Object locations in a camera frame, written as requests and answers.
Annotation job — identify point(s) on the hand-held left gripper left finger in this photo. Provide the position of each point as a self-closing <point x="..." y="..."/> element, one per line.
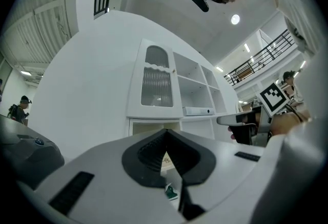
<point x="102" y="179"/>

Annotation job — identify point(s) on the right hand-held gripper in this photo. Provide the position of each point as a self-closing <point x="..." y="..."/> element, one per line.
<point x="273" y="98"/>

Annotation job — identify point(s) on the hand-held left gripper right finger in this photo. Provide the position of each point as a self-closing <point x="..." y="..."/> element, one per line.
<point x="225" y="166"/>

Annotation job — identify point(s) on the round ceiling light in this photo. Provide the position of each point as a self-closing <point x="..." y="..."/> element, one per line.
<point x="235" y="19"/>

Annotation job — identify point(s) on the tube ceiling light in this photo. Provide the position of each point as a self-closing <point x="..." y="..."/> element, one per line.
<point x="219" y="68"/>
<point x="25" y="73"/>
<point x="247" y="47"/>

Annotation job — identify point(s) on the person's right forearm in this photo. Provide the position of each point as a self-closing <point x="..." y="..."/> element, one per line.
<point x="284" y="125"/>

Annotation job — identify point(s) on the green and white ornament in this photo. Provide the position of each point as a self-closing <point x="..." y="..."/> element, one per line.
<point x="171" y="192"/>

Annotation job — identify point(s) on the black head-worn camera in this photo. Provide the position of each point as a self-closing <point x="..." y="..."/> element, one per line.
<point x="200" y="0"/>

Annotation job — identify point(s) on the white bar-shaped device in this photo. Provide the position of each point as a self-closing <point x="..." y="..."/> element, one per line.
<point x="197" y="111"/>

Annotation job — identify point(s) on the person's right hand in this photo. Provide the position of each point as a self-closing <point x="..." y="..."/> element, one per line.
<point x="232" y="134"/>

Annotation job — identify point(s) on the person's white shirt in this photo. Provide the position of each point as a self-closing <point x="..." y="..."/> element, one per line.
<point x="294" y="25"/>

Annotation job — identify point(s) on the white shelf unit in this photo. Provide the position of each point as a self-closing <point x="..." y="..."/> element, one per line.
<point x="192" y="89"/>

